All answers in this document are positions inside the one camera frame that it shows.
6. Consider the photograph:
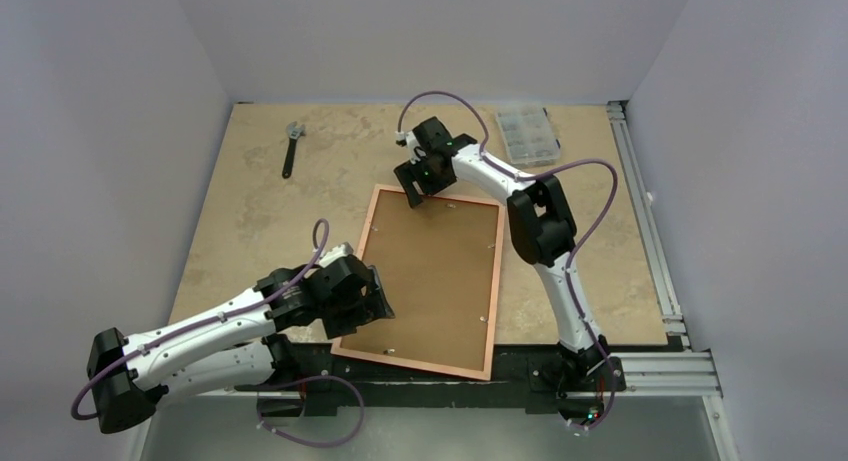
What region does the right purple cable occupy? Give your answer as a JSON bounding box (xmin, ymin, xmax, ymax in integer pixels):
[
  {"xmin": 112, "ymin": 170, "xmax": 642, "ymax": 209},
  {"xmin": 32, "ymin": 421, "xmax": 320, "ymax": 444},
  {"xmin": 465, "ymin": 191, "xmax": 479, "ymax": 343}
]
[{"xmin": 396, "ymin": 90, "xmax": 621, "ymax": 434}]

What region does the purple cable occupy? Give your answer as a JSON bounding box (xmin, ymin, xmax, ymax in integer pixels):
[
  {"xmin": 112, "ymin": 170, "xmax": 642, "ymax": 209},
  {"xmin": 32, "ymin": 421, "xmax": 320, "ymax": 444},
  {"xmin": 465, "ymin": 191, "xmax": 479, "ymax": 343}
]
[
  {"xmin": 70, "ymin": 218, "xmax": 367, "ymax": 449},
  {"xmin": 396, "ymin": 90, "xmax": 621, "ymax": 434}
]

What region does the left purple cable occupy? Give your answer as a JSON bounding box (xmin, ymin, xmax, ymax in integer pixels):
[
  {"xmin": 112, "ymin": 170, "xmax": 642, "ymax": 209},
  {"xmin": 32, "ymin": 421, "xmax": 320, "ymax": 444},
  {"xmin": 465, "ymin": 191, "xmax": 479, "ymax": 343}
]
[{"xmin": 70, "ymin": 218, "xmax": 367, "ymax": 449}]

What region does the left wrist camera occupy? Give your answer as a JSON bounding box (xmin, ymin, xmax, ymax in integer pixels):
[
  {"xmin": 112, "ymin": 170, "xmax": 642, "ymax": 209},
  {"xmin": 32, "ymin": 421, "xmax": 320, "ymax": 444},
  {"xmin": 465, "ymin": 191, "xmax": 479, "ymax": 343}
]
[{"xmin": 320, "ymin": 242, "xmax": 354, "ymax": 263}]

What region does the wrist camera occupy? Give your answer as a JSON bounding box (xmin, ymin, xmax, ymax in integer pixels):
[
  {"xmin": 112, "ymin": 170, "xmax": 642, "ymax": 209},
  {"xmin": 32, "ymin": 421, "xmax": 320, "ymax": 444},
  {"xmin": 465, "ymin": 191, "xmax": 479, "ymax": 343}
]
[
  {"xmin": 395, "ymin": 130, "xmax": 418, "ymax": 149},
  {"xmin": 320, "ymin": 242, "xmax": 354, "ymax": 263}
]

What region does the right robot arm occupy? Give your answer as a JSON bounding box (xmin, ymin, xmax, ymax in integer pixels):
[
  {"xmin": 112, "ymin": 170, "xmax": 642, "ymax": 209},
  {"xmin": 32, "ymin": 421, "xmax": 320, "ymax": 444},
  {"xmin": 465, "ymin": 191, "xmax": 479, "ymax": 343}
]
[{"xmin": 394, "ymin": 117, "xmax": 621, "ymax": 392}]

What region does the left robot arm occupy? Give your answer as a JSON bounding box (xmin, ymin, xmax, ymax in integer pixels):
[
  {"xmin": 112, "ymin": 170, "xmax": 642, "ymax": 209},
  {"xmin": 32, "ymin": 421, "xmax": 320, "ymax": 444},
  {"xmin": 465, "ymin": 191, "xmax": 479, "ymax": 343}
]
[{"xmin": 82, "ymin": 243, "xmax": 394, "ymax": 434}]

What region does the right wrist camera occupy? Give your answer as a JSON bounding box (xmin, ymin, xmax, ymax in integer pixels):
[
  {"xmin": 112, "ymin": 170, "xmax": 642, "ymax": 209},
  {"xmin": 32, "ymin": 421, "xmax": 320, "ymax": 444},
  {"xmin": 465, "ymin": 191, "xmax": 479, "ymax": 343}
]
[{"xmin": 395, "ymin": 130, "xmax": 418, "ymax": 149}]

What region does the black adjustable wrench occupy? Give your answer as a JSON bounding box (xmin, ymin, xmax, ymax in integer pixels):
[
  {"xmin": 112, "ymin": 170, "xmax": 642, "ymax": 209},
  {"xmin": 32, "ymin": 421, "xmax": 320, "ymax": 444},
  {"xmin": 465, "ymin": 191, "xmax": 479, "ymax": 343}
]
[{"xmin": 281, "ymin": 122, "xmax": 306, "ymax": 179}]

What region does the clear plastic screw box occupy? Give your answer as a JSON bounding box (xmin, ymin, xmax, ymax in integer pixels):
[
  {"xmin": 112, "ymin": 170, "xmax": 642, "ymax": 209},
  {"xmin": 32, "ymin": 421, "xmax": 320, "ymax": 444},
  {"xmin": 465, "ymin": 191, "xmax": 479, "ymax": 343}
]
[{"xmin": 495, "ymin": 104, "xmax": 561, "ymax": 168}]

